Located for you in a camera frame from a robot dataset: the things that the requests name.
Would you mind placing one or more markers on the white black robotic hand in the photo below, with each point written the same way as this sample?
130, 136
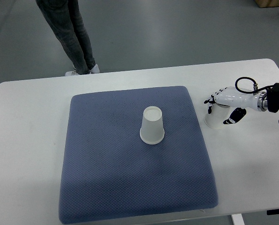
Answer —
238, 102

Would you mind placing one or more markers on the white paper cup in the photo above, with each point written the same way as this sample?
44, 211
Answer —
152, 130
219, 113

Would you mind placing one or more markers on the white paper cup on cushion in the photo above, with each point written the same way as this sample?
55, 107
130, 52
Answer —
152, 130

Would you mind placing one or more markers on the wooden box in corner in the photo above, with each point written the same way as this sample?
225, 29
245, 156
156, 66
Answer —
267, 3

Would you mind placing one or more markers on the black table control panel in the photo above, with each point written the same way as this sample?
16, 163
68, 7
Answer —
272, 212

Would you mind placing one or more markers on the white table leg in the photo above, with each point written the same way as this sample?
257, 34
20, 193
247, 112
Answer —
237, 219

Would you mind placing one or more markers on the blue grey fabric cushion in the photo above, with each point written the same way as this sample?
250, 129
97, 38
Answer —
109, 172

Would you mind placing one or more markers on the person in grey jeans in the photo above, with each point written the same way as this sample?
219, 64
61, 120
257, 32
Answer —
66, 22

